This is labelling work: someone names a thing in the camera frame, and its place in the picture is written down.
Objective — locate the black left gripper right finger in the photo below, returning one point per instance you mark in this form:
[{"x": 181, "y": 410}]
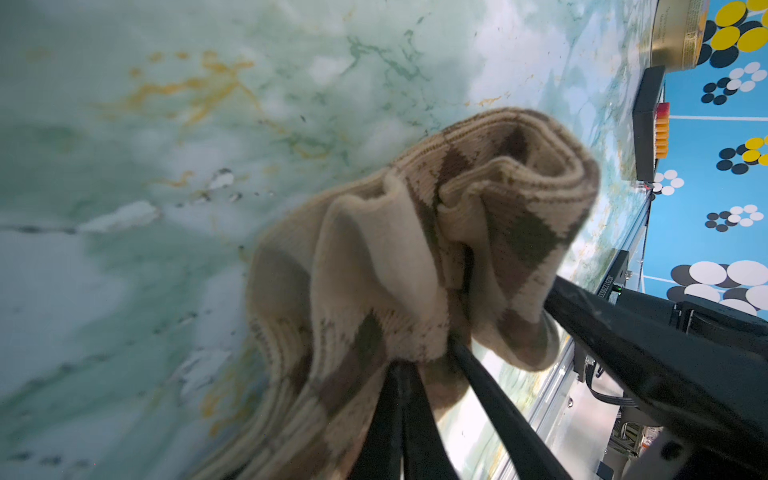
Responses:
[{"x": 424, "y": 454}]

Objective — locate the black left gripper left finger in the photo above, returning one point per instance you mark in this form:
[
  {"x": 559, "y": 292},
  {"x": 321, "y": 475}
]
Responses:
[{"x": 382, "y": 452}]

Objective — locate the beige argyle sock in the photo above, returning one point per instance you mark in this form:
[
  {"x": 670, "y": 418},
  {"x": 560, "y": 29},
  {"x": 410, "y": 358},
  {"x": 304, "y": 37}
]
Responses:
[{"x": 460, "y": 237}]

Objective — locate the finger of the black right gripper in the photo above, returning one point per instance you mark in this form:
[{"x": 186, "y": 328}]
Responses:
[
  {"x": 531, "y": 458},
  {"x": 703, "y": 377}
]

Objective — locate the black tray with coloured items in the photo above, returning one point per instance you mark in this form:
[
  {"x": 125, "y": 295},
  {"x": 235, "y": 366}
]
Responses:
[{"x": 649, "y": 121}]

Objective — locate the round red lid tin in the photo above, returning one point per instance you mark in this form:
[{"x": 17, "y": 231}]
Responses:
[{"x": 677, "y": 34}]

